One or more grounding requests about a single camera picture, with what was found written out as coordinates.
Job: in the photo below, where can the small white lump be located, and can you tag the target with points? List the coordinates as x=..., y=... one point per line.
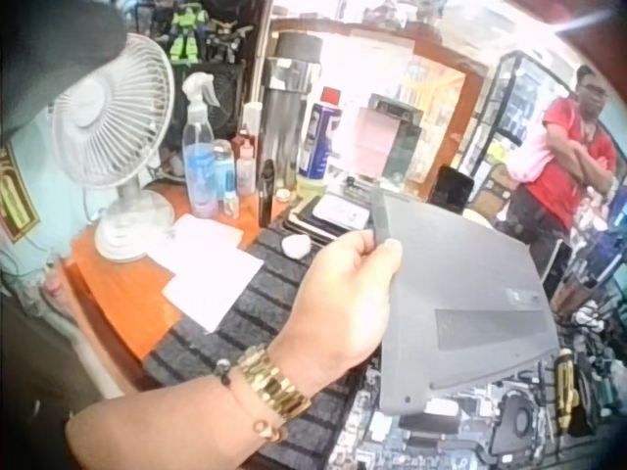
x=295, y=246

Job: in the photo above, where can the green robot figure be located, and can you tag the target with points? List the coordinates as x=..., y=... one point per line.
x=188, y=32

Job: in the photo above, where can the open laptop with motherboard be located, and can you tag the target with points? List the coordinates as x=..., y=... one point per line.
x=490, y=433

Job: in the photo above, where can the white paper sheet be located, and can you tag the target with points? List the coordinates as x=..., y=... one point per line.
x=215, y=289
x=196, y=235

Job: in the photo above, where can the black pen-shaped tool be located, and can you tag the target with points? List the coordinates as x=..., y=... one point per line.
x=267, y=196

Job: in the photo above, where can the box with pink sheet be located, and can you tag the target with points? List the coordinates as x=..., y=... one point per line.
x=387, y=142

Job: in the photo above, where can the glass display cabinet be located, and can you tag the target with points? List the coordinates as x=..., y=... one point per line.
x=519, y=108

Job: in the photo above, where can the rose gold bangle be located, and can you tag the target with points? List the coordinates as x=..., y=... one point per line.
x=255, y=416

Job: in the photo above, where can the grey striped work mat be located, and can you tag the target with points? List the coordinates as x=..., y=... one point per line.
x=267, y=318

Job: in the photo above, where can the grey laptop bottom cover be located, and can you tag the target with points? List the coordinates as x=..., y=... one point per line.
x=465, y=279

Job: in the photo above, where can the tall steel black flask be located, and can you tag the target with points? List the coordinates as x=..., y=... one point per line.
x=284, y=112

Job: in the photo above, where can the white desk fan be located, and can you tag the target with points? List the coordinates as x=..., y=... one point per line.
x=112, y=112

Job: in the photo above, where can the small clear bottle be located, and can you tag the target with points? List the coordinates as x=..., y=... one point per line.
x=225, y=171

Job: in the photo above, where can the green cup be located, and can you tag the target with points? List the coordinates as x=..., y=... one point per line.
x=311, y=190

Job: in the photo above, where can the person's left hand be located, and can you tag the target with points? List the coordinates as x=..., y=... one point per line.
x=333, y=313

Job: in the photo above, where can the dark robot figure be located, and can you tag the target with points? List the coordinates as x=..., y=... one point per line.
x=232, y=36

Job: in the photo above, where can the blue spray can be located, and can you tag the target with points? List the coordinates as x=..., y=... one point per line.
x=319, y=137

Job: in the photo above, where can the yellow black screwdriver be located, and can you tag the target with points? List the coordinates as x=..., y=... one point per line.
x=565, y=391

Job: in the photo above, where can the clear spray bottle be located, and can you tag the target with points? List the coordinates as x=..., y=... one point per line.
x=200, y=161

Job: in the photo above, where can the white squeeze bottle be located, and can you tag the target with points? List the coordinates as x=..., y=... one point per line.
x=245, y=164

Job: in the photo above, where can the stack of flat devices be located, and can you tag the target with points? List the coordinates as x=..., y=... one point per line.
x=333, y=213

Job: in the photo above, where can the black phone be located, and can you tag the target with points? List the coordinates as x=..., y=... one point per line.
x=453, y=190

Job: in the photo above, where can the gold wrist watch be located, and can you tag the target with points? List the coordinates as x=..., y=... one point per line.
x=274, y=379

